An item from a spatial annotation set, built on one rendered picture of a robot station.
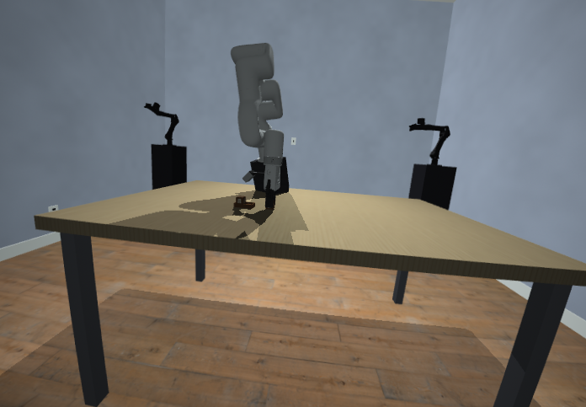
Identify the brown shallow tray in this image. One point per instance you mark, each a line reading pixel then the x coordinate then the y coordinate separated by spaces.
pixel 248 205

